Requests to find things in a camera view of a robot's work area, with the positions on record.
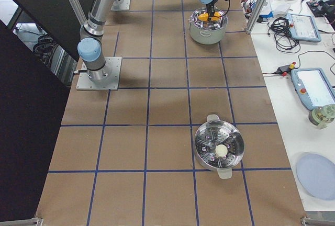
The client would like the black power adapter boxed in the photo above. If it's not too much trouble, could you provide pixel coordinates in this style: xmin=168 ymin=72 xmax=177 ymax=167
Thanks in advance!
xmin=276 ymin=65 xmax=292 ymax=74

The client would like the near blue teach pendant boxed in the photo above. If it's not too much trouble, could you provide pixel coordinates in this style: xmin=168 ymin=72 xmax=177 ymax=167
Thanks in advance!
xmin=291 ymin=67 xmax=334 ymax=110

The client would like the grey green cooking pot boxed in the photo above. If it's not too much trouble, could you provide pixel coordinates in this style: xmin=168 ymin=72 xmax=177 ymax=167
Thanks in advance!
xmin=189 ymin=7 xmax=228 ymax=44

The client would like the green glass jar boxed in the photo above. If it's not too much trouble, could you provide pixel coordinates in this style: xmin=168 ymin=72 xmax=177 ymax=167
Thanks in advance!
xmin=308 ymin=104 xmax=334 ymax=129

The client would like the yellow corn cob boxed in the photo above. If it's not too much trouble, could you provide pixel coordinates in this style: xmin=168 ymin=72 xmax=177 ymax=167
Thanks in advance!
xmin=198 ymin=12 xmax=222 ymax=21

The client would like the light blue plate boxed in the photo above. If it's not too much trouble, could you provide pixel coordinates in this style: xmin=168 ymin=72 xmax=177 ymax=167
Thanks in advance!
xmin=296 ymin=153 xmax=334 ymax=200

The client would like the blue teach pendant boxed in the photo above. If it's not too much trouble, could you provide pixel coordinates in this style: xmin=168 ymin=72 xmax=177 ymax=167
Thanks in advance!
xmin=286 ymin=13 xmax=321 ymax=42
xmin=291 ymin=67 xmax=334 ymax=110

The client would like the aluminium corner bracket right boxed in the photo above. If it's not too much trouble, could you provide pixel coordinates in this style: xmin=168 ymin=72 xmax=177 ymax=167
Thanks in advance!
xmin=300 ymin=217 xmax=335 ymax=226

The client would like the far blue teach pendant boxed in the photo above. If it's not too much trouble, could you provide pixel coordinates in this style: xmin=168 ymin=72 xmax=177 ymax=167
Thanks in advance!
xmin=286 ymin=13 xmax=321 ymax=42

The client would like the aluminium corner bracket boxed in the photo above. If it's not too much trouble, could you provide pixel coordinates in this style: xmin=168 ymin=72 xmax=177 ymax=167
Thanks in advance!
xmin=0 ymin=218 xmax=43 ymax=226
xmin=300 ymin=217 xmax=335 ymax=226

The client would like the stainless steel steamer pot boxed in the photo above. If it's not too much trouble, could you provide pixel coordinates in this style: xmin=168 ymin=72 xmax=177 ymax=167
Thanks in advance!
xmin=193 ymin=114 xmax=244 ymax=179

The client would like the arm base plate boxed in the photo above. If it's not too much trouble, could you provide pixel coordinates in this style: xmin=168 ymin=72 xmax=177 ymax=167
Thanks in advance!
xmin=76 ymin=56 xmax=122 ymax=91
xmin=111 ymin=0 xmax=131 ymax=12

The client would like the aluminium frame post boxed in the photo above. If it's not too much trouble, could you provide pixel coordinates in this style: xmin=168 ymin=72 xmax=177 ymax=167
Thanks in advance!
xmin=245 ymin=0 xmax=266 ymax=34

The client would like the white steamed bun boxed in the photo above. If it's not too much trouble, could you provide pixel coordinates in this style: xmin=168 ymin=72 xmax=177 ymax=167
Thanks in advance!
xmin=215 ymin=144 xmax=228 ymax=157

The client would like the tangled black cable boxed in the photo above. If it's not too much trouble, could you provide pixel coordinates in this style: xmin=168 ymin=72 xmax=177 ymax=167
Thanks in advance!
xmin=267 ymin=16 xmax=300 ymax=53

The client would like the black side panel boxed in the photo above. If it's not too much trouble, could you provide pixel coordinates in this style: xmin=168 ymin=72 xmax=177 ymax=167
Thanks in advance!
xmin=1 ymin=0 xmax=80 ymax=221

